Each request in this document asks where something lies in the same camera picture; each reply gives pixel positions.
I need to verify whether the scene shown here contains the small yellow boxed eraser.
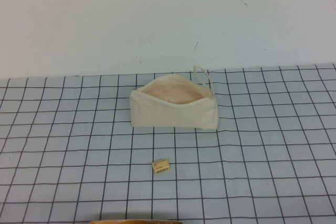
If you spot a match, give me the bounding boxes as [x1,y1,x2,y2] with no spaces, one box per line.
[152,158,170,175]

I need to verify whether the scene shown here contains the cream canvas pencil case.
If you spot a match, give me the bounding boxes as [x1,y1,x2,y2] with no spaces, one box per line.
[129,65,218,131]

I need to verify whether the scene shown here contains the blue grid-pattern tablecloth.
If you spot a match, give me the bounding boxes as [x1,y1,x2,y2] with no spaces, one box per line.
[0,63,336,224]

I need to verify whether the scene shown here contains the brown wooden object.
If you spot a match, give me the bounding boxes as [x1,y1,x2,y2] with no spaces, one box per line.
[88,218,184,224]

